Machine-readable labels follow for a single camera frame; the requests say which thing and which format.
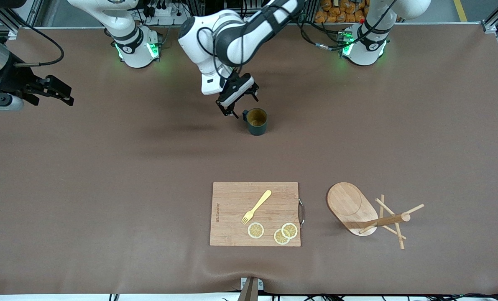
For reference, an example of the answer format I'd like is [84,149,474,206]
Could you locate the yellow plastic fork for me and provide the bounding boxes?
[241,190,272,225]

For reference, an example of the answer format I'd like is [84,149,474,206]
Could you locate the orange snack bag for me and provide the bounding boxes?
[314,0,368,24]

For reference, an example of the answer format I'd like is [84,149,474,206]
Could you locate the bamboo cutting board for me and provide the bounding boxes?
[210,182,306,247]

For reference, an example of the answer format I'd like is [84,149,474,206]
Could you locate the dark green ribbed mug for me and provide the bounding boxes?
[243,108,268,136]

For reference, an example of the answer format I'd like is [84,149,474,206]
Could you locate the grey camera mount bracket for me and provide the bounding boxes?
[237,277,264,301]

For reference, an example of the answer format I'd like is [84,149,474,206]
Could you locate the white power strip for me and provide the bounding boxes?
[142,0,192,26]

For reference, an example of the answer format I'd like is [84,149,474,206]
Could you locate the wooden mug tree rack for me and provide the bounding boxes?
[326,182,425,250]

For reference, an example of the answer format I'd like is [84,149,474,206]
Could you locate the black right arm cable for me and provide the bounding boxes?
[0,8,64,68]

